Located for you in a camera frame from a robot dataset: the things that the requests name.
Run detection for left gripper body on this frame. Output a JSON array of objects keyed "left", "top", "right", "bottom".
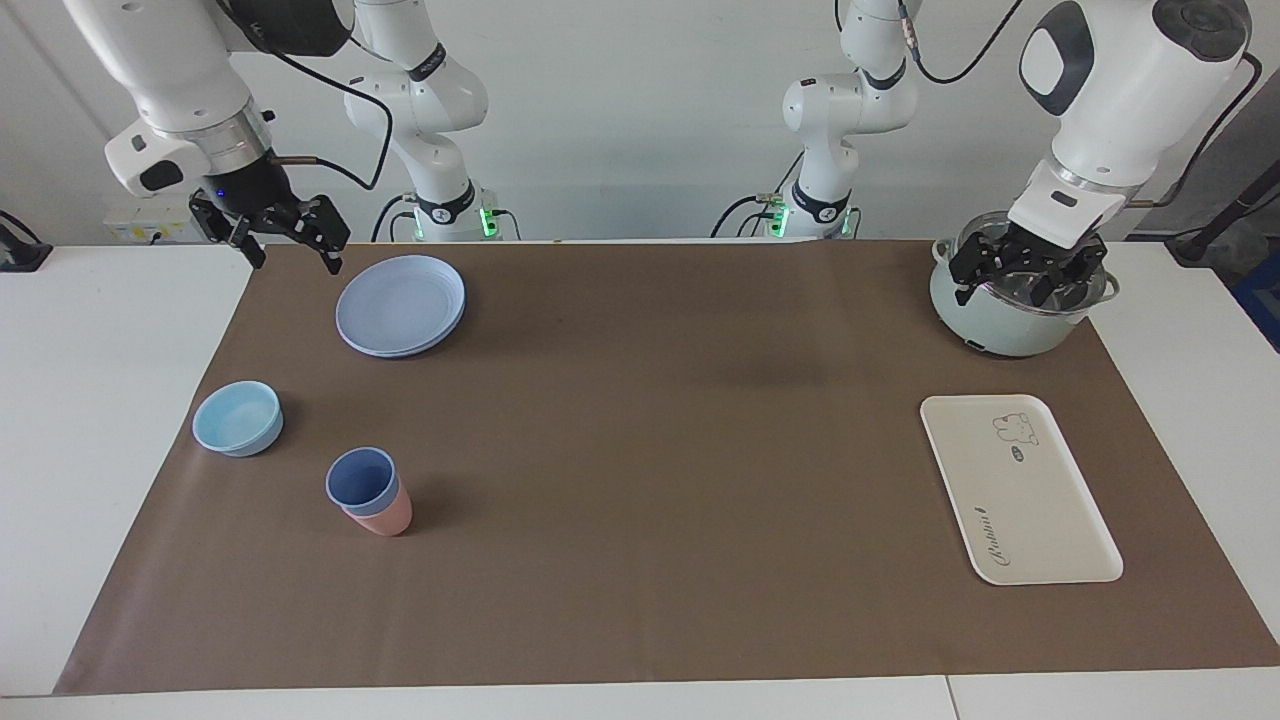
[{"left": 1003, "top": 224, "right": 1107, "bottom": 272}]

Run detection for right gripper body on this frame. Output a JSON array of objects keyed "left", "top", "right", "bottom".
[{"left": 206, "top": 154, "right": 305, "bottom": 230}]

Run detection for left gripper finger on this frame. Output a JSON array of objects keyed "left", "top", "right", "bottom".
[
  {"left": 949, "top": 227, "right": 1032, "bottom": 307},
  {"left": 1029, "top": 254, "right": 1110, "bottom": 310}
]

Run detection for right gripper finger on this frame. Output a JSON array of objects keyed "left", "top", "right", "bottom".
[
  {"left": 290, "top": 195, "right": 352, "bottom": 276},
  {"left": 189, "top": 197, "right": 268, "bottom": 270}
]

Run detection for cream white tray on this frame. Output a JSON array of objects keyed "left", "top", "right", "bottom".
[{"left": 919, "top": 394, "right": 1125, "bottom": 587}]

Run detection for blue cup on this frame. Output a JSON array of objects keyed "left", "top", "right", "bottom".
[{"left": 325, "top": 446, "right": 402, "bottom": 517}]

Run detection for pink cup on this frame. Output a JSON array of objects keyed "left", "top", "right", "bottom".
[{"left": 340, "top": 484, "right": 414, "bottom": 538}]

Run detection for pale green pot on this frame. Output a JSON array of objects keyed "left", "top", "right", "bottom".
[{"left": 929, "top": 211, "right": 1121, "bottom": 359}]

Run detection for white power strip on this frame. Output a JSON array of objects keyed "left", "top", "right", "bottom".
[{"left": 103, "top": 194, "right": 218, "bottom": 246}]

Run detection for blue plate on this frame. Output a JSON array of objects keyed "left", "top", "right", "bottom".
[{"left": 335, "top": 254, "right": 468, "bottom": 360}]

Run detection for black stand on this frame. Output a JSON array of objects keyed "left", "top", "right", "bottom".
[
  {"left": 1164, "top": 158, "right": 1280, "bottom": 267},
  {"left": 0, "top": 209, "right": 54, "bottom": 274}
]

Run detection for light blue bowl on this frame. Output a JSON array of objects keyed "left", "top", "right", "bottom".
[{"left": 191, "top": 380, "right": 285, "bottom": 459}]

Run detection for blue crate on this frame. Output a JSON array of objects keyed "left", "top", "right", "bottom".
[{"left": 1232, "top": 248, "right": 1280, "bottom": 353}]

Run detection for black cable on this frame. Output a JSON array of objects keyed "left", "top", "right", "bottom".
[
  {"left": 371, "top": 193, "right": 419, "bottom": 242},
  {"left": 710, "top": 150, "right": 807, "bottom": 239},
  {"left": 1132, "top": 52, "right": 1263, "bottom": 209},
  {"left": 897, "top": 0, "right": 1028, "bottom": 85},
  {"left": 262, "top": 44, "right": 394, "bottom": 192}
]

